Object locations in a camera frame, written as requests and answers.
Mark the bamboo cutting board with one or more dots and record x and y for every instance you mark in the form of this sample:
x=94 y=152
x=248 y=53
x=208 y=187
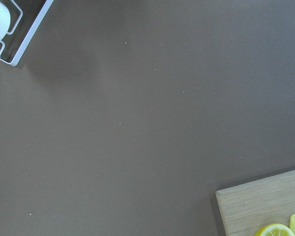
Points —
x=248 y=207

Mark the white cup rack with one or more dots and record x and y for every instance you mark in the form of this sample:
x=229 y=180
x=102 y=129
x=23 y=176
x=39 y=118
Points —
x=26 y=16

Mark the lemon slice lower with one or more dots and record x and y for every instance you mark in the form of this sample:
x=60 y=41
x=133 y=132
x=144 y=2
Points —
x=275 y=230

